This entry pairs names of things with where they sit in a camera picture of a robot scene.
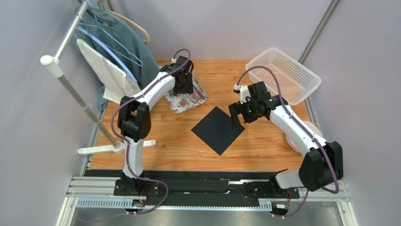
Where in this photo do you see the wooden clothes hanger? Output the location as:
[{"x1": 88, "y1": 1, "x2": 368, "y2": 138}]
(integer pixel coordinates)
[{"x1": 114, "y1": 12, "x2": 151, "y2": 45}]

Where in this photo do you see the blue clothes hanger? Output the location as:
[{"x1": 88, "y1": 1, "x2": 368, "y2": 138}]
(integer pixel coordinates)
[{"x1": 77, "y1": 26, "x2": 137, "y2": 83}]

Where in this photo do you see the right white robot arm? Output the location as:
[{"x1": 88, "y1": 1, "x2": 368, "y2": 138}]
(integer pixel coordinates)
[{"x1": 229, "y1": 82, "x2": 343, "y2": 194}]

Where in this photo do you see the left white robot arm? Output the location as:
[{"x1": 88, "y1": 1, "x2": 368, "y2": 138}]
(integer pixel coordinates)
[{"x1": 113, "y1": 56, "x2": 193, "y2": 196}]

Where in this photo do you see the black paper napkin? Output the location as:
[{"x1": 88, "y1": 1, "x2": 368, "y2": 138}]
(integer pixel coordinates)
[{"x1": 191, "y1": 106, "x2": 245, "y2": 155}]

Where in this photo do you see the teal green shirt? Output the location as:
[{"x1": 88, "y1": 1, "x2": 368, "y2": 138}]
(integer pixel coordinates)
[{"x1": 77, "y1": 7, "x2": 159, "y2": 110}]

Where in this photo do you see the floral cloth mat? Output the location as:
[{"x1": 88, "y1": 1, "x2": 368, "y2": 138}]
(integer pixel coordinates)
[{"x1": 164, "y1": 75, "x2": 209, "y2": 114}]

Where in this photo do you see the pink white round object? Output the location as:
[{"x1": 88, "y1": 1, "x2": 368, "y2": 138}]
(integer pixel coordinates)
[{"x1": 285, "y1": 120, "x2": 323, "y2": 153}]

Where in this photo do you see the white towel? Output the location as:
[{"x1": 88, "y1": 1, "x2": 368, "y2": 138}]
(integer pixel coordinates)
[{"x1": 77, "y1": 39, "x2": 141, "y2": 104}]

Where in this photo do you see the white clothes rack stand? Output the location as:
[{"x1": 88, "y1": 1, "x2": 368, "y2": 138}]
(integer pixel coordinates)
[{"x1": 40, "y1": 0, "x2": 157, "y2": 156}]

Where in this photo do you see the green clothes hanger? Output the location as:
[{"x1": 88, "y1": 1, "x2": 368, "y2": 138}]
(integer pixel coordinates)
[{"x1": 92, "y1": 0, "x2": 121, "y2": 21}]

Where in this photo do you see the white plastic basket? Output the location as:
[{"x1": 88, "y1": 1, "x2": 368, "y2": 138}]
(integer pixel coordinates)
[{"x1": 245, "y1": 48, "x2": 321, "y2": 105}]

